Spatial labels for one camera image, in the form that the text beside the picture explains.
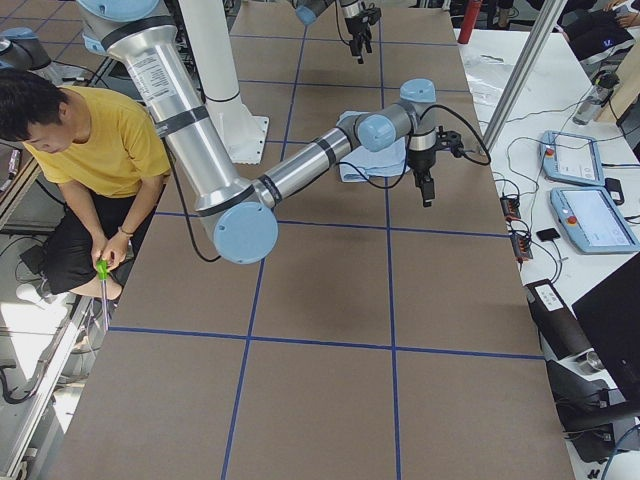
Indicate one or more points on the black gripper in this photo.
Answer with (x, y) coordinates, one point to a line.
(421, 161)
(355, 26)

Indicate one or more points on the light blue button-up shirt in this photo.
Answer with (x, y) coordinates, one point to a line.
(381, 155)

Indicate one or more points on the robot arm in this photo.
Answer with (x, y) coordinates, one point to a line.
(209, 130)
(309, 11)

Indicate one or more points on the right orange-port USB hub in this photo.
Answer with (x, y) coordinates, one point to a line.
(521, 244)

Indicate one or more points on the red bottle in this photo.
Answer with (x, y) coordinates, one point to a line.
(472, 11)

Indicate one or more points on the clear plastic bag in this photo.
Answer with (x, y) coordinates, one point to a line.
(487, 77)

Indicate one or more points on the upper blue teach pendant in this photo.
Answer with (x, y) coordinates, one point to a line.
(571, 158)

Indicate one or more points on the blue teach pendant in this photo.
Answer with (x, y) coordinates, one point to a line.
(591, 221)
(571, 158)

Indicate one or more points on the lower blue teach pendant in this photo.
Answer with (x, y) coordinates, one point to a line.
(591, 221)

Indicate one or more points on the black monitor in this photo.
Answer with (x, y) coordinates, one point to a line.
(609, 317)

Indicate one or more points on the person in yellow shirt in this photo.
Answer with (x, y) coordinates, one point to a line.
(100, 148)

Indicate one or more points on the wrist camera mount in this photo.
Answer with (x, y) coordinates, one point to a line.
(451, 141)

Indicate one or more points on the grey aluminium frame post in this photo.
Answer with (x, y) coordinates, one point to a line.
(527, 59)

